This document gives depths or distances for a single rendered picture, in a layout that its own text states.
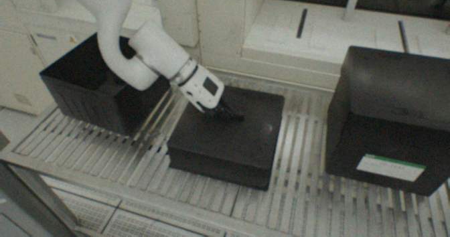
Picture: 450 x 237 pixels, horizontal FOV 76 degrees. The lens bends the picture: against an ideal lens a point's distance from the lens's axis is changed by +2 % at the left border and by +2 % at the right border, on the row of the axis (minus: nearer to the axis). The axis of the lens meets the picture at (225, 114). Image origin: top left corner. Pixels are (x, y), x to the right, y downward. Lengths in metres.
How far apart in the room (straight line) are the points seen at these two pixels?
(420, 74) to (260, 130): 0.42
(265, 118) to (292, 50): 0.36
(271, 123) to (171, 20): 0.53
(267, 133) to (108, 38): 0.46
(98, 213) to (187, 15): 1.16
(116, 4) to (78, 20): 0.78
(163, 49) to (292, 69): 0.56
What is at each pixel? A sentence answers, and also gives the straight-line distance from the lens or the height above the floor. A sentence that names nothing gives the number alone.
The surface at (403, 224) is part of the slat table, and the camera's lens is 0.88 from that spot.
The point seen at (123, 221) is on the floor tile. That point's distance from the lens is 1.68.
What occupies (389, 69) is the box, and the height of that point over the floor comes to 1.01.
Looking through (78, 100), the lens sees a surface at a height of 0.87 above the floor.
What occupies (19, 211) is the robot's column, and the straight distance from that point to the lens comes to 1.18.
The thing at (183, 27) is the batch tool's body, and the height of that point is 0.94.
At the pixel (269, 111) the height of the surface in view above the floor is 0.86.
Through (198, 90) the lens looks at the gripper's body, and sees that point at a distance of 0.73.
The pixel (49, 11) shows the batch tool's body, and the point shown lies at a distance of 1.52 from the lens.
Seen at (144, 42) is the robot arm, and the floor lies 1.10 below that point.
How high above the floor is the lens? 1.47
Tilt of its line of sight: 46 degrees down
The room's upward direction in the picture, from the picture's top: straight up
